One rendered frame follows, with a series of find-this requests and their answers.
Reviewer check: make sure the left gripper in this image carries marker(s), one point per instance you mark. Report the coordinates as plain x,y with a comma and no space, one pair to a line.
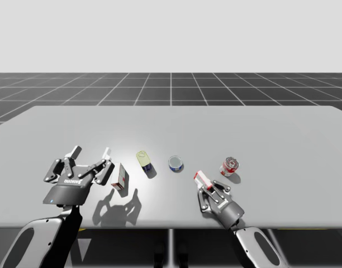
69,188

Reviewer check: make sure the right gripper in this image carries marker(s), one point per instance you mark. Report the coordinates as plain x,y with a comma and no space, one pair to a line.
226,208

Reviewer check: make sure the red and white carton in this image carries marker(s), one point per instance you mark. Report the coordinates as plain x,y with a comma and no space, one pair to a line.
120,177
203,181

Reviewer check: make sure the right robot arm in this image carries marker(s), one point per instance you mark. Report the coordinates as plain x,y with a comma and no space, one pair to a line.
257,245

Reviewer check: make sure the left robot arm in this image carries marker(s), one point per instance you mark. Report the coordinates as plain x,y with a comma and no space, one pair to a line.
42,237

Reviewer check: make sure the red and white can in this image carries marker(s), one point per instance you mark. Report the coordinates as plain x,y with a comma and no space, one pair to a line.
229,166

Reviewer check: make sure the blue flat can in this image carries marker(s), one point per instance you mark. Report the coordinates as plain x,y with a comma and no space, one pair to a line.
175,163

